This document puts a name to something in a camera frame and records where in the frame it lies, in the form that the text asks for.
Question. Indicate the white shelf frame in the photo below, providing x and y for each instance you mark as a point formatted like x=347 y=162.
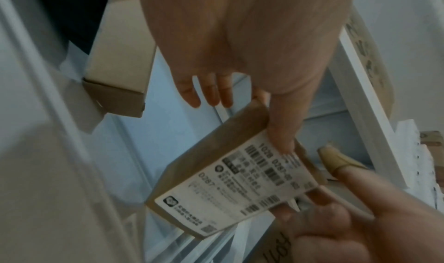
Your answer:
x=367 y=100

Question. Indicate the cardboard box with handwriting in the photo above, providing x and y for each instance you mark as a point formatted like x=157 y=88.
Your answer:
x=274 y=245

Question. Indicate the beige rubber finger cot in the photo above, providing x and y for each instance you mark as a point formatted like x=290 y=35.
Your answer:
x=334 y=159

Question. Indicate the brown parcel with white label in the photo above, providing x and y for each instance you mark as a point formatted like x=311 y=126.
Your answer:
x=222 y=179

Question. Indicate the printed brown cardboard box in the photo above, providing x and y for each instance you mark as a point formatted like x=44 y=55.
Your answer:
x=373 y=59

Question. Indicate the plain brown cardboard box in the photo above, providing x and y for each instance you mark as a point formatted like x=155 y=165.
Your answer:
x=119 y=59

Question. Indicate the white foam block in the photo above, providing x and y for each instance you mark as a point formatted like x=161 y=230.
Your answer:
x=419 y=160

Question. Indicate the person's right hand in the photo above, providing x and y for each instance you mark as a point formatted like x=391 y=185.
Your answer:
x=381 y=229

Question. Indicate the person's left hand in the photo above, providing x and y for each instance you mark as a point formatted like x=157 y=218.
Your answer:
x=249 y=29

